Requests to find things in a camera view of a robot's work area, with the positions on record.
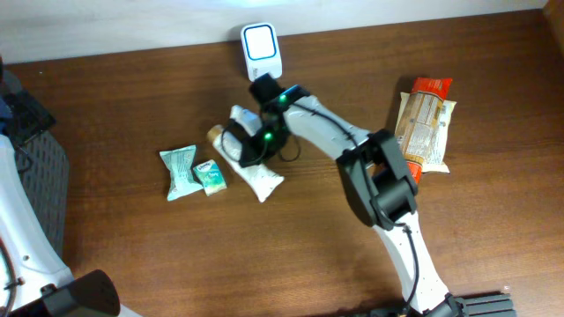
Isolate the white beige tube packet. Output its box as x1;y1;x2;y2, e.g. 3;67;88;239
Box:
207;125;285;203

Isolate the small green tissue pack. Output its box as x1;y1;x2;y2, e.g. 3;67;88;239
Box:
193;159;227;196

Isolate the pale green packet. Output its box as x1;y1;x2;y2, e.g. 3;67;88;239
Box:
160;145;204;202

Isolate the orange long pasta packet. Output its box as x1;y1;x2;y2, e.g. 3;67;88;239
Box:
395;77;453;184

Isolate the yellow snack chip bag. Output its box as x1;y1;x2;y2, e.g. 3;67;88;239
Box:
422;100;456;173

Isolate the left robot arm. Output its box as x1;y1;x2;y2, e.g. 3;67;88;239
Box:
1;69;135;317

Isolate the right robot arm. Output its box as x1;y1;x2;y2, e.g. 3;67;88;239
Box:
238;74;468;316

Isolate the white barcode scanner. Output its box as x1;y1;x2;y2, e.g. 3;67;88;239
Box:
240;22;283;82

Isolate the grey plastic mesh basket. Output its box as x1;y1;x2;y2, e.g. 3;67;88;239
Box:
0;70;70;261

